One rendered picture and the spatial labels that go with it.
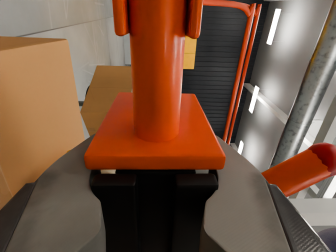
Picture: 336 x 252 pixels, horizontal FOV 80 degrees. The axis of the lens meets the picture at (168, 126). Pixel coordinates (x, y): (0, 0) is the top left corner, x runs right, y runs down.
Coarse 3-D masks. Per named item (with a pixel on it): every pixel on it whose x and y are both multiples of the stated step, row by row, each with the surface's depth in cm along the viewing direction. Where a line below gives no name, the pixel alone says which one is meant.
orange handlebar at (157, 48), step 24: (120, 0) 6; (144, 0) 7; (168, 0) 7; (192, 0) 7; (120, 24) 7; (144, 24) 7; (168, 24) 7; (192, 24) 7; (144, 48) 7; (168, 48) 7; (144, 72) 8; (168, 72) 8; (144, 96) 8; (168, 96) 8; (144, 120) 9; (168, 120) 9
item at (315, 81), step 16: (320, 32) 451; (320, 48) 449; (320, 64) 457; (304, 80) 495; (320, 80) 469; (304, 96) 501; (320, 96) 488; (304, 112) 513; (288, 128) 555; (304, 128) 533; (288, 144) 567; (272, 160) 629
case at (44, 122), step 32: (0, 64) 16; (32, 64) 21; (64, 64) 28; (0, 96) 17; (32, 96) 21; (64, 96) 28; (0, 128) 17; (32, 128) 21; (64, 128) 28; (0, 160) 17; (32, 160) 21; (0, 192) 17
